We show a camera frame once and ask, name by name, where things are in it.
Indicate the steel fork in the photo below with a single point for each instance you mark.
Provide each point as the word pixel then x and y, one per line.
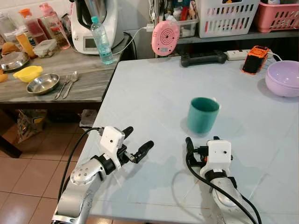
pixel 62 87

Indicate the clear water bottle teal cap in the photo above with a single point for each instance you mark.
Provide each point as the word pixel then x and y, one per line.
pixel 103 44

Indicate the small steel bowl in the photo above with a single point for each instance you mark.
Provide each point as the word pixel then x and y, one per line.
pixel 43 84

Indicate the white plastic basket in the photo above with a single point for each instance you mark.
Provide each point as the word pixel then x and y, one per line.
pixel 226 18

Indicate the pink round device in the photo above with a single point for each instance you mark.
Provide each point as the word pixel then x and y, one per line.
pixel 165 38

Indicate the yellow plastic bowl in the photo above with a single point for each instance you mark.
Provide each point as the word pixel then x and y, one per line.
pixel 27 73

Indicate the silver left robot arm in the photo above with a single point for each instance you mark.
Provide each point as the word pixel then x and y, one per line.
pixel 81 186

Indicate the teal plastic cup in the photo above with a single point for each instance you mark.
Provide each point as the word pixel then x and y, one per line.
pixel 202 116

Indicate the dark wall shelf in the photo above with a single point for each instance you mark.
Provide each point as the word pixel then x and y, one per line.
pixel 233 41

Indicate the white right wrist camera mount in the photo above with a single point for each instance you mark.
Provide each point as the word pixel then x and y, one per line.
pixel 218 154

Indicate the white kitchen appliance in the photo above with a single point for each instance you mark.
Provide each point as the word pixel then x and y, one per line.
pixel 88 32

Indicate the steel spoon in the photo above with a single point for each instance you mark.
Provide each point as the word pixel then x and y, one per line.
pixel 73 77

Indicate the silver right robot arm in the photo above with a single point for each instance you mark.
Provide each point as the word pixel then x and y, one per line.
pixel 224 193

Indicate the printed paper bag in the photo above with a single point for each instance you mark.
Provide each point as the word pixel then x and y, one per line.
pixel 32 125

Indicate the grey wooden side table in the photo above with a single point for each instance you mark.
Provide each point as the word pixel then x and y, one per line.
pixel 88 77

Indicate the orange lidded bottle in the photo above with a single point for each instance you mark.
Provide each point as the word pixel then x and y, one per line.
pixel 33 28

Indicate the steel plate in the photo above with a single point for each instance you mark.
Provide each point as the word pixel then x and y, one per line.
pixel 13 60

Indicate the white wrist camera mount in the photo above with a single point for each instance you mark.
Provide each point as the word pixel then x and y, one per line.
pixel 112 139
pixel 218 154

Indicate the clear plastic food container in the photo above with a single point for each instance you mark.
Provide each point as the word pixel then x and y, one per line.
pixel 45 48

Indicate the white power strip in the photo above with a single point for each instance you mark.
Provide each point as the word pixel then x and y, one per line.
pixel 236 54

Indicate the pink plastic basket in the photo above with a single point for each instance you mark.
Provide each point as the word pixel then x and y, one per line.
pixel 278 18

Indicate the yellow juice bottle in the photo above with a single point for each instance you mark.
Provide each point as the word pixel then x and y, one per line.
pixel 25 44

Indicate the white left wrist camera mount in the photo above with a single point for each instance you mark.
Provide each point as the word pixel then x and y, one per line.
pixel 112 139

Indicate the pink lidded drink bottle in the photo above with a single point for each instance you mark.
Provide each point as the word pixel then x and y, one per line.
pixel 56 30

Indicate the purple plastic bowl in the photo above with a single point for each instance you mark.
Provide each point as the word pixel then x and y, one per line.
pixel 284 79

